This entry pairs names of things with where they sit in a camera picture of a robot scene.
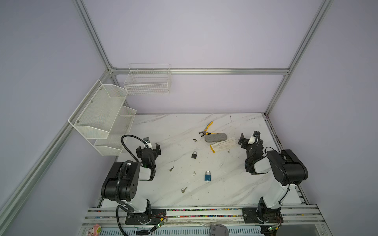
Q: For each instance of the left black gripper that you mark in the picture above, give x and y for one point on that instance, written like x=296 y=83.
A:
x=147 y=151

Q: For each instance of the blue padlock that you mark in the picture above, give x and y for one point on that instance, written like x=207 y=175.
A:
x=207 y=176

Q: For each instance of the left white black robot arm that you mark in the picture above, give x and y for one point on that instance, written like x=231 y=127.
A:
x=122 y=181

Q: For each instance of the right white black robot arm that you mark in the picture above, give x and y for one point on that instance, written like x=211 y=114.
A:
x=286 y=168

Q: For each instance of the white yellow-cuffed work glove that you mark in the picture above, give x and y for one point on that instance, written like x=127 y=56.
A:
x=223 y=145

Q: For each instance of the grey oval felt case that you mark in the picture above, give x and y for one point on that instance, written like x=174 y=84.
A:
x=214 y=138

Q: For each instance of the black padlock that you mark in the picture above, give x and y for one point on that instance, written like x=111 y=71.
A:
x=194 y=155

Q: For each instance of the yellow black pliers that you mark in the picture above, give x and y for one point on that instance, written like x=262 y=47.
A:
x=205 y=131

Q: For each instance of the grey object at front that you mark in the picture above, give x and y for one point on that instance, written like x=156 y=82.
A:
x=218 y=230

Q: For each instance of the pink toy object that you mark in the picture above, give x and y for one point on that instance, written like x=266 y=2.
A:
x=95 y=230

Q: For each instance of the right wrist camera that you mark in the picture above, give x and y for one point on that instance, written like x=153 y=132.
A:
x=255 y=138

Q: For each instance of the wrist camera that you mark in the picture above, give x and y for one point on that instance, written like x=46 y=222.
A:
x=255 y=138
x=147 y=142

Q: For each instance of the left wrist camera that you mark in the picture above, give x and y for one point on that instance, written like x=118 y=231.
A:
x=147 y=142

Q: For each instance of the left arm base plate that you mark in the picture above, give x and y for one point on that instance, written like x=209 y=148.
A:
x=150 y=217

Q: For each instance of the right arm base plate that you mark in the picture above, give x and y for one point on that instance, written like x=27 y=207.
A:
x=265 y=216

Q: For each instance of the front aluminium rail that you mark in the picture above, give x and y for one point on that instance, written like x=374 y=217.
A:
x=296 y=220

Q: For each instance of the white wire basket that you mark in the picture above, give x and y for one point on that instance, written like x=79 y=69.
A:
x=148 y=79

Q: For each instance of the aluminium frame structure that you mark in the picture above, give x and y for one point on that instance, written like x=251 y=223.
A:
x=16 y=202

